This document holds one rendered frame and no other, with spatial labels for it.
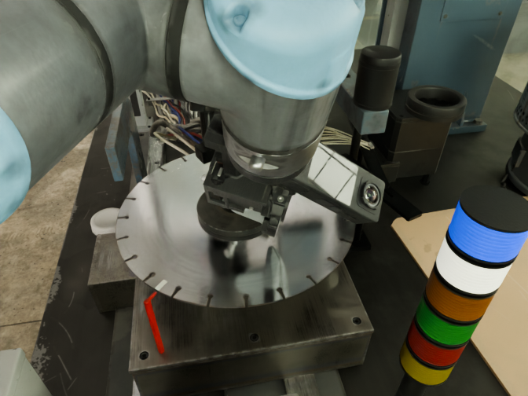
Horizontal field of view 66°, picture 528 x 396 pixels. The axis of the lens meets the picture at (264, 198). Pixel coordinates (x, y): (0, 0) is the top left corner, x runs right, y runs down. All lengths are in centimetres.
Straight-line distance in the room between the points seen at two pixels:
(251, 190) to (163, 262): 19
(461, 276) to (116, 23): 26
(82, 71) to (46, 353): 61
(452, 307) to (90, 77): 28
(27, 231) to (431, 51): 184
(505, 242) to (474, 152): 92
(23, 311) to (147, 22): 170
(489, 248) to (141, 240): 41
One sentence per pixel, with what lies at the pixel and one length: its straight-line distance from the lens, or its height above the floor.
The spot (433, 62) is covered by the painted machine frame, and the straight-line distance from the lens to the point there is 115.
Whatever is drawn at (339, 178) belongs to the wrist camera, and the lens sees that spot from 37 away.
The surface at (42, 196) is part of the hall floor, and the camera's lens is 240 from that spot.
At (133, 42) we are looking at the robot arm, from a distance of 21.
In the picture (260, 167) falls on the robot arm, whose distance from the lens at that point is 28.
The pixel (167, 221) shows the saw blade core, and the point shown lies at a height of 95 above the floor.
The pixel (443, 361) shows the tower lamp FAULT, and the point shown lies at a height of 101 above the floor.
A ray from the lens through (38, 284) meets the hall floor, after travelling 194.
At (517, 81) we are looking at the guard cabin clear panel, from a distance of 172.
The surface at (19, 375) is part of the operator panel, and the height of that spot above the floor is 89.
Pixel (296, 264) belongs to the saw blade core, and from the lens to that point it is 51.
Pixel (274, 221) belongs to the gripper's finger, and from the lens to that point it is 40.
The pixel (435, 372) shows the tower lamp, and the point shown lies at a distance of 40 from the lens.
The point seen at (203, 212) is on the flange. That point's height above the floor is 96.
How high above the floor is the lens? 133
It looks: 39 degrees down
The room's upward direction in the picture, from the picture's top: straight up
